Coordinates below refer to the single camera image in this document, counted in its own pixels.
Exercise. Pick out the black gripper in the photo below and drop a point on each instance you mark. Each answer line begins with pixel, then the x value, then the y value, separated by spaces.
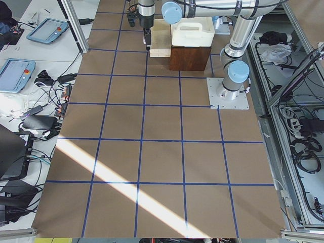
pixel 146 22

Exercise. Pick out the wooden drawer with white handle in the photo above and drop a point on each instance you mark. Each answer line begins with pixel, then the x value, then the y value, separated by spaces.
pixel 160 39

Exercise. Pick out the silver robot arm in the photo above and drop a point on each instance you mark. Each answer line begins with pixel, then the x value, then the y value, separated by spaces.
pixel 146 11
pixel 248 15

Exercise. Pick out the dark brown wooden cabinet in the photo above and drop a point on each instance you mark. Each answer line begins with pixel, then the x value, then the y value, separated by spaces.
pixel 189 58

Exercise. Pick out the white plastic bin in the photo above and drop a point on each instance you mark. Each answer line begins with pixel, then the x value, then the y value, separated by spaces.
pixel 193 32

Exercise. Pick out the blue teach pendant upper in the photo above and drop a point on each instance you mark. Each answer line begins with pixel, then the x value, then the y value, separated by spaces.
pixel 48 31

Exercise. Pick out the blue teach pendant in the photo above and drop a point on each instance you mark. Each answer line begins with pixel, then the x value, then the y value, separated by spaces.
pixel 48 31
pixel 15 73

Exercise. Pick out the crumpled white cloth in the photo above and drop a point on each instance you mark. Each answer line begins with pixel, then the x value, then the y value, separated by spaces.
pixel 277 54

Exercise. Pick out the blue teach pendant lower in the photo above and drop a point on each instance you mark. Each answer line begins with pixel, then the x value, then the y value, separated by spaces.
pixel 15 73

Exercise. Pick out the aluminium frame post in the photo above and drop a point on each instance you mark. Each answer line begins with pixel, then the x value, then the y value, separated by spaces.
pixel 70 16

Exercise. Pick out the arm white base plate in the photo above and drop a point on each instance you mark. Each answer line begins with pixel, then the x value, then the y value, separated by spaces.
pixel 221 98

